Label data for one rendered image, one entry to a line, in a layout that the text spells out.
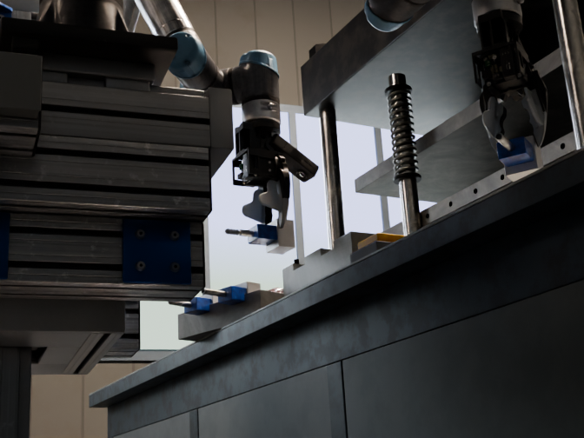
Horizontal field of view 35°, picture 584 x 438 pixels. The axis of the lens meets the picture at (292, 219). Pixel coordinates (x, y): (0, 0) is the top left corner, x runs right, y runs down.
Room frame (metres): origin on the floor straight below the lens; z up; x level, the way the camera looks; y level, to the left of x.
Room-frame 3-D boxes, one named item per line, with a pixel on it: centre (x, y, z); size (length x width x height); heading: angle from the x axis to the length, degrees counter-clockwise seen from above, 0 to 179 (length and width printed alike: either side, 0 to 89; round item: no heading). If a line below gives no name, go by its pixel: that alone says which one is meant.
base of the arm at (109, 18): (1.14, 0.28, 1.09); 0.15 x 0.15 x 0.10
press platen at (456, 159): (2.72, -0.80, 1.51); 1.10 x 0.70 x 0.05; 29
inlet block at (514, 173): (1.27, -0.33, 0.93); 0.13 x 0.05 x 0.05; 150
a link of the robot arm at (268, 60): (1.64, 0.05, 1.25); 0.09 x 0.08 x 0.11; 77
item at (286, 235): (1.63, 0.07, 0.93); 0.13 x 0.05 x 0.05; 120
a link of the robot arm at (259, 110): (1.64, 0.05, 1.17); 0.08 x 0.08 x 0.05
